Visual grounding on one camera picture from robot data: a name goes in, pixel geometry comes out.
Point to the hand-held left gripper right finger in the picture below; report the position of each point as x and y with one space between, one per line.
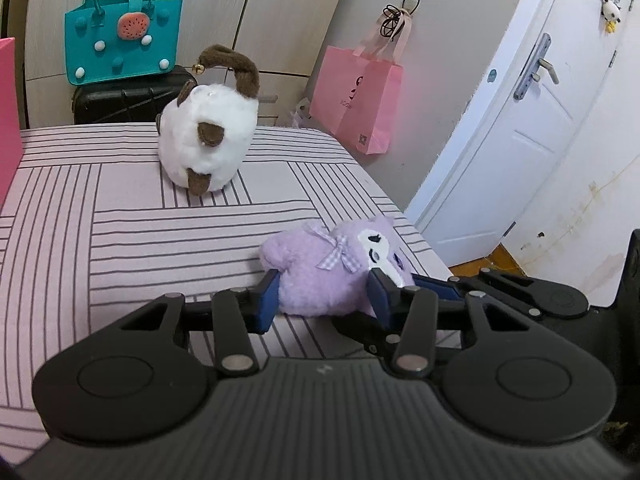
378 297

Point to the pink cardboard box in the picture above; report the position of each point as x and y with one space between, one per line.
9 120

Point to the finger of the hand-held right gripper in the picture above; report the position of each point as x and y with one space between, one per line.
435 285
365 332

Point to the grey wooden wardrobe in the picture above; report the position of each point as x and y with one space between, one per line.
280 20

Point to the small white plush ornament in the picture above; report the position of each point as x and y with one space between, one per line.
611 12

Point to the teal round sticker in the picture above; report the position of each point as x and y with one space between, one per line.
493 75

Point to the purple plush toy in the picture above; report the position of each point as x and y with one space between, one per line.
310 270

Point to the pink paper bag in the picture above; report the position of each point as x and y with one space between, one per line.
357 100

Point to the teal felt handbag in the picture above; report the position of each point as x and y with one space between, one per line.
125 45

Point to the black suitcase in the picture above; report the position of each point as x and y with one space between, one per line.
125 102

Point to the white door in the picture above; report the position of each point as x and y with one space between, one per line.
525 150

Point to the crumpled clear plastic bag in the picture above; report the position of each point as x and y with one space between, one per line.
301 114

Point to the striped pink tablecloth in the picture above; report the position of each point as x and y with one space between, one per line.
125 220

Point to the white brown plush dog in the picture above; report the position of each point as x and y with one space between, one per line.
210 130

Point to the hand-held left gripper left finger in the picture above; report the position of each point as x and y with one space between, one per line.
265 305

